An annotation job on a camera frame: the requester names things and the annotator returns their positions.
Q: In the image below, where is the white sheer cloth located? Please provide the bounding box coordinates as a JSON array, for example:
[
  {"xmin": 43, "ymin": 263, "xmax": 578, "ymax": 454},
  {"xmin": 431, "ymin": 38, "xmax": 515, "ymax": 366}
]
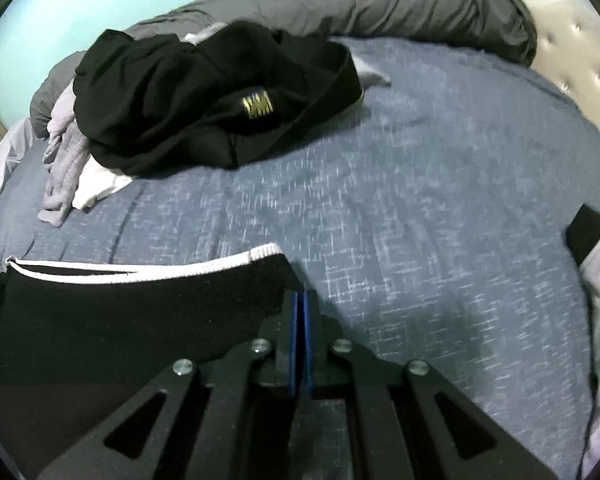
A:
[{"xmin": 0, "ymin": 120, "xmax": 36, "ymax": 216}]

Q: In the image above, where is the dark grey rolled duvet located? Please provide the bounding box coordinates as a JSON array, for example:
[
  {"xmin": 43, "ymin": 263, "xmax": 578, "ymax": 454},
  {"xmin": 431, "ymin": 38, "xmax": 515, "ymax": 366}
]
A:
[{"xmin": 29, "ymin": 0, "xmax": 538, "ymax": 138}]

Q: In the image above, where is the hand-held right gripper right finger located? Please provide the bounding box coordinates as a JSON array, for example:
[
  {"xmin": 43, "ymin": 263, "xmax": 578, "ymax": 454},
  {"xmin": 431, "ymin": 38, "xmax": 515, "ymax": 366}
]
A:
[{"xmin": 302, "ymin": 290, "xmax": 561, "ymax": 480}]

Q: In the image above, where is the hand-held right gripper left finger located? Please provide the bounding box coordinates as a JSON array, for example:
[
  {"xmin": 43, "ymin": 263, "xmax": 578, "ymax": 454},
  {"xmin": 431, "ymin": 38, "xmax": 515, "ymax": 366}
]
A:
[{"xmin": 37, "ymin": 290, "xmax": 303, "ymax": 480}]

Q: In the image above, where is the white tufted bed headboard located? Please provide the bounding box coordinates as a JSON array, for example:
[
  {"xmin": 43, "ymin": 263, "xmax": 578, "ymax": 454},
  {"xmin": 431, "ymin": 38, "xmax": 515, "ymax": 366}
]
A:
[{"xmin": 467, "ymin": 0, "xmax": 600, "ymax": 156}]

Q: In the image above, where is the white garment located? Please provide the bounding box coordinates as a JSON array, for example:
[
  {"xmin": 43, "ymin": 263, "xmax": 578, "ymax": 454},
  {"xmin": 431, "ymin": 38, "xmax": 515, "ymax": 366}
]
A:
[{"xmin": 71, "ymin": 165, "xmax": 136, "ymax": 211}]

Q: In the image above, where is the light grey garment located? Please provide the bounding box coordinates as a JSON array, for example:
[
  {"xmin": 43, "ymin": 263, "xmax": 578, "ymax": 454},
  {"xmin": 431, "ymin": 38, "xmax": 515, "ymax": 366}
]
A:
[{"xmin": 37, "ymin": 22, "xmax": 393, "ymax": 226}]

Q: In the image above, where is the blue bed blanket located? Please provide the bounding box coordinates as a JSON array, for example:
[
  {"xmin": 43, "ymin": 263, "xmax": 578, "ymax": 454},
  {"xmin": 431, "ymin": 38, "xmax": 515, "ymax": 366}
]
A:
[{"xmin": 0, "ymin": 35, "xmax": 600, "ymax": 480}]

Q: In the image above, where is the black shirt with white trim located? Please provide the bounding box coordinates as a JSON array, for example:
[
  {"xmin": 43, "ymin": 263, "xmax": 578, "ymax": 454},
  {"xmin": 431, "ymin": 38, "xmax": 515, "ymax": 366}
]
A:
[{"xmin": 0, "ymin": 242, "xmax": 301, "ymax": 480}]

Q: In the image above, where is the black garment with yellow label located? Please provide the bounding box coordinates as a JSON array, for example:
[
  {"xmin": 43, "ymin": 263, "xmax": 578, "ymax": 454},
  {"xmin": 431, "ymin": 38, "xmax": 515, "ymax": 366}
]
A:
[{"xmin": 72, "ymin": 20, "xmax": 365, "ymax": 178}]

